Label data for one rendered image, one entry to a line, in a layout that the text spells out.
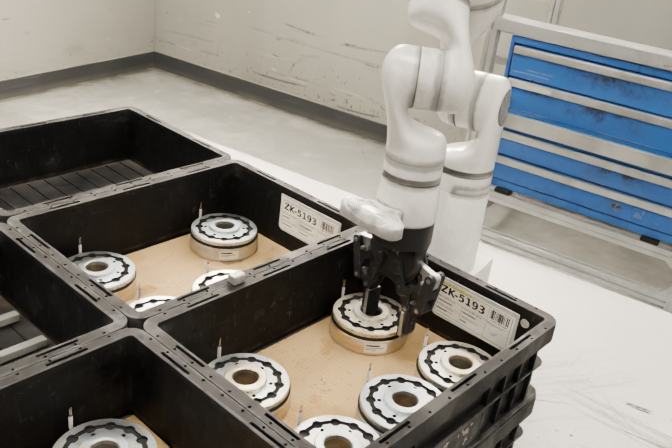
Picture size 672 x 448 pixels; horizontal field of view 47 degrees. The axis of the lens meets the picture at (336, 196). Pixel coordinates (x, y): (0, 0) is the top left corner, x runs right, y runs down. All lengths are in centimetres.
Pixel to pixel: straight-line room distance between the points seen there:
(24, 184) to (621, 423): 103
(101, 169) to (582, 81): 178
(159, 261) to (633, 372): 77
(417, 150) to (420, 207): 7
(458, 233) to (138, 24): 391
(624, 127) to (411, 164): 194
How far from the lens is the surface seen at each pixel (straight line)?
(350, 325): 102
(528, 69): 285
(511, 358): 90
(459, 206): 126
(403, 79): 86
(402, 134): 88
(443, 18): 89
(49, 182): 144
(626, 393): 132
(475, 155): 122
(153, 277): 115
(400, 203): 91
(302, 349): 102
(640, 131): 278
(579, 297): 155
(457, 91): 87
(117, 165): 151
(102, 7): 479
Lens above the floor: 142
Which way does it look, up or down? 24 degrees down
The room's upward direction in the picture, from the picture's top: 7 degrees clockwise
